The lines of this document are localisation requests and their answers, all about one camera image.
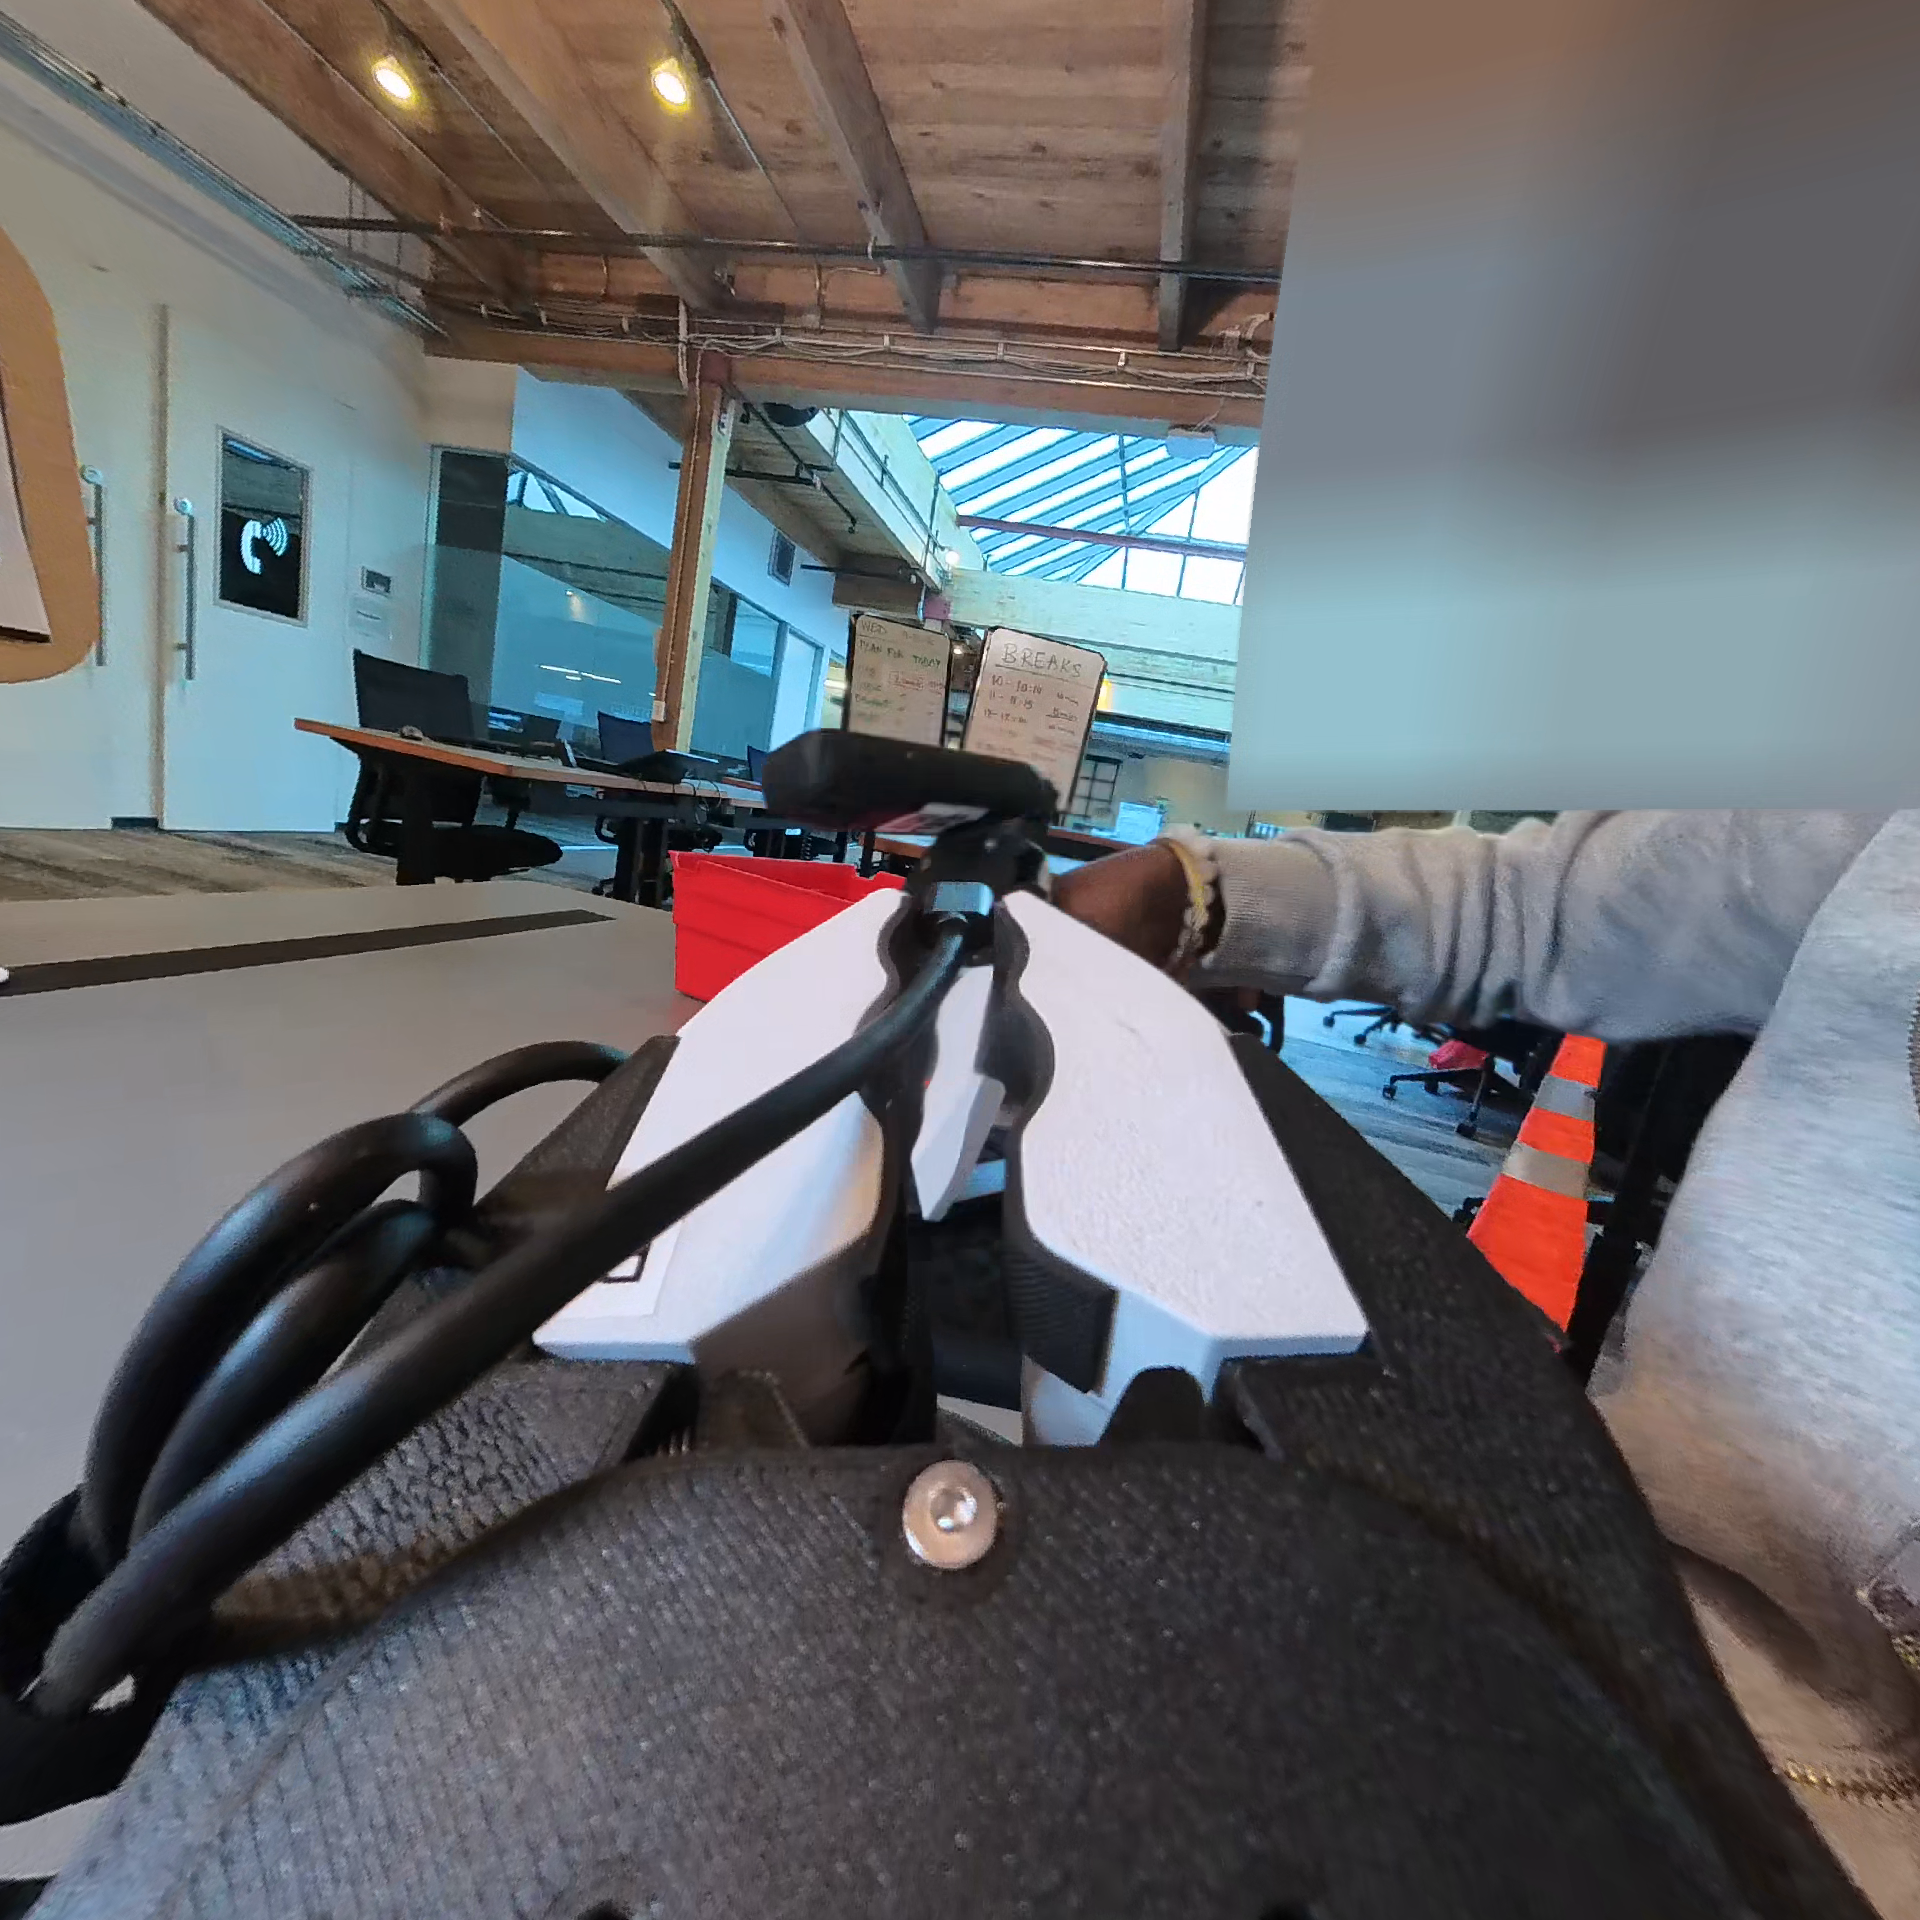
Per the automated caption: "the orange traffic cone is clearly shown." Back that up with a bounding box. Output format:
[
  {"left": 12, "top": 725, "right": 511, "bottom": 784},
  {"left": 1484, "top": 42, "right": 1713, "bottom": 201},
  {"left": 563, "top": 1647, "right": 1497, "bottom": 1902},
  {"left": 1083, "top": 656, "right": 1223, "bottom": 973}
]
[{"left": 1465, "top": 1031, "right": 1609, "bottom": 1333}]

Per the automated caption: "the black usb-c cable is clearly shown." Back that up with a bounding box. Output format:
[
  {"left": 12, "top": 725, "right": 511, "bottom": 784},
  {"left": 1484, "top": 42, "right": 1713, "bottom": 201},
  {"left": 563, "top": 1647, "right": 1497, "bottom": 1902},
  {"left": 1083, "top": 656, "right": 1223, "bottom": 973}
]
[{"left": 0, "top": 882, "right": 999, "bottom": 1727}]

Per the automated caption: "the gold bracelet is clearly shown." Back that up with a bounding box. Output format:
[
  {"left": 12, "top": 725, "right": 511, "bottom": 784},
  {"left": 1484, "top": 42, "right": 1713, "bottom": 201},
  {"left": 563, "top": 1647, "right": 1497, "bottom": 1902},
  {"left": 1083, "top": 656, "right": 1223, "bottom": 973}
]
[{"left": 1160, "top": 834, "right": 1230, "bottom": 980}]

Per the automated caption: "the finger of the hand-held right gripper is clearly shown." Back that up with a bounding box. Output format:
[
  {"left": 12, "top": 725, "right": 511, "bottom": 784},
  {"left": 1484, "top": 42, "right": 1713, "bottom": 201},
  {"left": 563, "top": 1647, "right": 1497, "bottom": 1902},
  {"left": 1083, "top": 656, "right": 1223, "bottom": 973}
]
[{"left": 908, "top": 967, "right": 1010, "bottom": 1221}]

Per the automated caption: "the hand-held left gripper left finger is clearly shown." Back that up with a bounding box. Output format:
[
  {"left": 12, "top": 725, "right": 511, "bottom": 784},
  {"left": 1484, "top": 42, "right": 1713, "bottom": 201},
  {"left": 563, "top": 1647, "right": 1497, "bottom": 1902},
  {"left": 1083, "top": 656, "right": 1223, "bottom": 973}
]
[{"left": 535, "top": 886, "right": 921, "bottom": 1367}]

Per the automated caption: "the black office chair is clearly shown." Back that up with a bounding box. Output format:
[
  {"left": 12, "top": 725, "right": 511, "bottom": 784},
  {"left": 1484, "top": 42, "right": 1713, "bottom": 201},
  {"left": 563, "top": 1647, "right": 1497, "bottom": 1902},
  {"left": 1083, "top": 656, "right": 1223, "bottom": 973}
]
[{"left": 344, "top": 649, "right": 564, "bottom": 886}]

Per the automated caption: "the handwritten whiteboard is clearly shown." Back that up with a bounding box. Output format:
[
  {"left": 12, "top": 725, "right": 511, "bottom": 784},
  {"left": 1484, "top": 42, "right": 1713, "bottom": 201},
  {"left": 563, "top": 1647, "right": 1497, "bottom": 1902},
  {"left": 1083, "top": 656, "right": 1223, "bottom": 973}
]
[
  {"left": 844, "top": 610, "right": 955, "bottom": 750},
  {"left": 961, "top": 626, "right": 1108, "bottom": 806}
]

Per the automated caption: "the white instruction sign stand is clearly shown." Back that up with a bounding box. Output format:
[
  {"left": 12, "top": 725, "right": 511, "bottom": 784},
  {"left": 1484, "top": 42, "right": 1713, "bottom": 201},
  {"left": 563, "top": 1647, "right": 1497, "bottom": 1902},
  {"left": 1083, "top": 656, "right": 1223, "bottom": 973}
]
[{"left": 0, "top": 382, "right": 58, "bottom": 641}]

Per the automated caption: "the red plastic bin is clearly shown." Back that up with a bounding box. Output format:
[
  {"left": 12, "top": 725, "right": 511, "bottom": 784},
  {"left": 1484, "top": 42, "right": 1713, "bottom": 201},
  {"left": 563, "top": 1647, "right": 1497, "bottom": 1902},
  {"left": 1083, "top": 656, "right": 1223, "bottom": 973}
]
[{"left": 670, "top": 849, "right": 910, "bottom": 1004}]

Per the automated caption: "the person's right hand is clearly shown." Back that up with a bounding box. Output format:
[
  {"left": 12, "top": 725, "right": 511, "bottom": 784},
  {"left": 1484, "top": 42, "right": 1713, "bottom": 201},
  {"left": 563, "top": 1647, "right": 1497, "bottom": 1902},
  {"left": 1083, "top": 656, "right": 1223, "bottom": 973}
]
[{"left": 1048, "top": 838, "right": 1202, "bottom": 980}]

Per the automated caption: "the wooden support post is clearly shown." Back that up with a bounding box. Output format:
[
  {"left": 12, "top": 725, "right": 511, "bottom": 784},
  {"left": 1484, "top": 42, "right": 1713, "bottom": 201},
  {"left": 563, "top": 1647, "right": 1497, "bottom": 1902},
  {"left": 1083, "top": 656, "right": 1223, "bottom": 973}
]
[{"left": 655, "top": 375, "right": 734, "bottom": 751}]

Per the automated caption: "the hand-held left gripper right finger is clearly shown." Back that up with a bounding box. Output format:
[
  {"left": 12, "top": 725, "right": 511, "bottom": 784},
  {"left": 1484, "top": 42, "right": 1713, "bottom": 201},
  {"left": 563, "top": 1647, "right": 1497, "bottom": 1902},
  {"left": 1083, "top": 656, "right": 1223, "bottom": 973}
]
[{"left": 991, "top": 892, "right": 1369, "bottom": 1452}]

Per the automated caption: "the row of black office chairs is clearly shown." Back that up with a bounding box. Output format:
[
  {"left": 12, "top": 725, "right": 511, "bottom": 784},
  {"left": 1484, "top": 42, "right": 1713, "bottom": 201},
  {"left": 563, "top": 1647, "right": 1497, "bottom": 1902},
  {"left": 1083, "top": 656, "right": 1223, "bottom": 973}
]
[{"left": 1320, "top": 1001, "right": 1524, "bottom": 1143}]

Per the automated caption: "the person's right forearm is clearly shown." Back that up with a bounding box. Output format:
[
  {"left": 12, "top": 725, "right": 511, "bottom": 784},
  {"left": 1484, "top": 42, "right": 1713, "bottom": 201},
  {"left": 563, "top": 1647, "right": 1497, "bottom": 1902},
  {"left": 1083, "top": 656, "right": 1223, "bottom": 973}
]
[{"left": 1200, "top": 813, "right": 1854, "bottom": 1046}]

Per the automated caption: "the long wooden office desk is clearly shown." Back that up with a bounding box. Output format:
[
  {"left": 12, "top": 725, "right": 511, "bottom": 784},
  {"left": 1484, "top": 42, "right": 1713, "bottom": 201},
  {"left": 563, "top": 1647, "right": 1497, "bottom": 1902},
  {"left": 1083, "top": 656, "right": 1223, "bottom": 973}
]
[{"left": 296, "top": 717, "right": 770, "bottom": 904}]

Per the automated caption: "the phone symbol wall sign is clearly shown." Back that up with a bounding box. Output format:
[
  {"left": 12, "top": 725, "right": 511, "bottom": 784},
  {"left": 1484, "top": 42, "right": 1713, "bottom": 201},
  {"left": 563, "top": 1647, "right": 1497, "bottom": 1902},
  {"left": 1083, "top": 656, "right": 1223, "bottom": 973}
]
[{"left": 217, "top": 430, "right": 313, "bottom": 626}]

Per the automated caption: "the rounded wooden board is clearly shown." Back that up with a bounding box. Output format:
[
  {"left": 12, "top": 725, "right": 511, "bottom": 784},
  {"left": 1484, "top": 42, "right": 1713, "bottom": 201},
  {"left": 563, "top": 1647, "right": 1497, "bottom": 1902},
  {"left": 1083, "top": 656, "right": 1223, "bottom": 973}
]
[{"left": 0, "top": 224, "right": 106, "bottom": 686}]

